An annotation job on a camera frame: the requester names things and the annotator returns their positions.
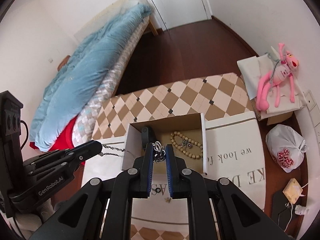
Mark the pink panther plush toy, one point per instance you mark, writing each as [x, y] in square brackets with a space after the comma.
[282, 70]

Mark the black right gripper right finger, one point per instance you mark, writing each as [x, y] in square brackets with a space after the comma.
[217, 209]

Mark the white plastic shopping bag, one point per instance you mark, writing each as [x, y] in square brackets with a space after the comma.
[286, 147]

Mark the wall socket strip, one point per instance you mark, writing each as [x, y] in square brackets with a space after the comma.
[314, 112]

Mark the checkered mattress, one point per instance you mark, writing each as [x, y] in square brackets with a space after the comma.
[85, 122]

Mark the yellow tissue pack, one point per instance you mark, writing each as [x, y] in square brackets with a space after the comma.
[293, 191]

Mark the checkered printed tablecloth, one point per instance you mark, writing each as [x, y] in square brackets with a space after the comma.
[213, 111]

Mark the light blue quilt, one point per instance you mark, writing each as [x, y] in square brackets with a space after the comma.
[76, 82]

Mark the red bed sheet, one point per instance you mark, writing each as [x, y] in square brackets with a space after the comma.
[64, 140]

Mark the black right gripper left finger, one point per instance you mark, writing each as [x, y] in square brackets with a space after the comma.
[102, 209]

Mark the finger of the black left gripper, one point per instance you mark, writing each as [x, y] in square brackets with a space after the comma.
[72, 157]

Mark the brown cardboard box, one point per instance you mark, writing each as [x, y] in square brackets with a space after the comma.
[274, 117]

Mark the brown pillow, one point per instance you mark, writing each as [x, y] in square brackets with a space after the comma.
[63, 62]

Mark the black fitness band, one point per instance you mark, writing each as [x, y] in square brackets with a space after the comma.
[148, 136]

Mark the white door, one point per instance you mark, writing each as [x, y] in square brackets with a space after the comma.
[175, 13]

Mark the small gold earring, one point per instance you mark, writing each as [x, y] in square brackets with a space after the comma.
[167, 199]

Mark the white cardboard box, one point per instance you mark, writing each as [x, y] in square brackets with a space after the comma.
[192, 126]

